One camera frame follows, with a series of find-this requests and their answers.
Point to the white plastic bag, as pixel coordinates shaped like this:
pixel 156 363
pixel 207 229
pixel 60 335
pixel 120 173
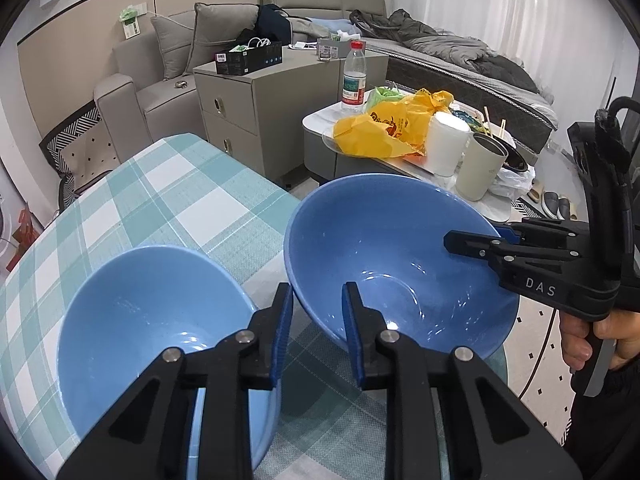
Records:
pixel 515 182

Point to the person's right hand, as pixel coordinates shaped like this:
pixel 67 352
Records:
pixel 575 340

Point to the clear water bottle red cap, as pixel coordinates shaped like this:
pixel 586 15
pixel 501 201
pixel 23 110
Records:
pixel 355 80

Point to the black white patterned cushion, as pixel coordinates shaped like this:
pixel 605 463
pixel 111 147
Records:
pixel 75 145

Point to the black cardboard box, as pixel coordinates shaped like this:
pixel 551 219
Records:
pixel 245 62

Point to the green white wall holder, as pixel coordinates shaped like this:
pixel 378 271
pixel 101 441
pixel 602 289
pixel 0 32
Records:
pixel 131 27

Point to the white top coffee table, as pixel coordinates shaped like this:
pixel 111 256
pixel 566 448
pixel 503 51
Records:
pixel 320 160

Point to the white diamond pattern rug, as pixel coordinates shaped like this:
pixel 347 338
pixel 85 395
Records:
pixel 540 350

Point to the white paper roll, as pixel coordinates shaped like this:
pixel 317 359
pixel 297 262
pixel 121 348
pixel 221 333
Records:
pixel 447 145

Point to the small glass jar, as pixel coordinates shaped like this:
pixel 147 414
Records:
pixel 326 53

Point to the green plastic bag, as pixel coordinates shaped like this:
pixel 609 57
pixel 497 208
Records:
pixel 385 96

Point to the teal checked tablecloth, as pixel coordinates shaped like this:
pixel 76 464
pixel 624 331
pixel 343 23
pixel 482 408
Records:
pixel 150 200

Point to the grey sofa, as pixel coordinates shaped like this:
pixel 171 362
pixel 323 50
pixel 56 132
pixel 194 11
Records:
pixel 125 105

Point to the black bag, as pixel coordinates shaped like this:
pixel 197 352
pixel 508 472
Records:
pixel 272 22

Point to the white curtain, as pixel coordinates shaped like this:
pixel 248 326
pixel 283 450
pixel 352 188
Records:
pixel 525 20

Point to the beige tissue box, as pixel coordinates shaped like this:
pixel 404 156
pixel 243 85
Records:
pixel 347 49

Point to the grey slipper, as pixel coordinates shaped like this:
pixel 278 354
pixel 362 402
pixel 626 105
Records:
pixel 564 208
pixel 550 205

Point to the grey sofa cushion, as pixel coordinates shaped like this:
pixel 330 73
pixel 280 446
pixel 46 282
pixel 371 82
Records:
pixel 172 45
pixel 225 35

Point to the beige slipper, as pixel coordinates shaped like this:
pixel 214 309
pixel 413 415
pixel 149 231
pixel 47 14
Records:
pixel 536 192

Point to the red paper item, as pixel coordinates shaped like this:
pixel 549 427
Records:
pixel 25 230

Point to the blue bowl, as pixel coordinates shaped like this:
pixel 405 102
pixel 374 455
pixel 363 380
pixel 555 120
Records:
pixel 140 320
pixel 390 245

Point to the black food bowl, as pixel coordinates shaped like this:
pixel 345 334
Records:
pixel 515 157

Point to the grey duvet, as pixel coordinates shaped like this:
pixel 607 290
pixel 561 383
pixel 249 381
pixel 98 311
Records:
pixel 450 45

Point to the takeaway food container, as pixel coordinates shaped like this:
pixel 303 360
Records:
pixel 465 115

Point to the beige tumbler cup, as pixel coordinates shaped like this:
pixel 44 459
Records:
pixel 477 170

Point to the grey bedside cabinet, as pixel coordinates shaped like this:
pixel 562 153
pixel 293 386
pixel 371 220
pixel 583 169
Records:
pixel 235 110

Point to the black plastic panel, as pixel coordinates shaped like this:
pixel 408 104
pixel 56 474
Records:
pixel 582 150

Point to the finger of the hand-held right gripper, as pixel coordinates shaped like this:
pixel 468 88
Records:
pixel 470 244
pixel 507 233

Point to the yellow plastic bag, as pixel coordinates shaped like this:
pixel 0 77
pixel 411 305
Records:
pixel 380 130

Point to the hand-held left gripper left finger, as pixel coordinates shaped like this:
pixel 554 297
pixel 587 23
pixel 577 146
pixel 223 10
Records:
pixel 284 330

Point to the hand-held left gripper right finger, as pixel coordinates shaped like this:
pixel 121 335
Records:
pixel 350 340

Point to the wooden chopstick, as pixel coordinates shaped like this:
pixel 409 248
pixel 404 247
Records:
pixel 485 117
pixel 501 129

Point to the person's dark clothing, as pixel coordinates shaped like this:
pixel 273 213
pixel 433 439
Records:
pixel 605 435

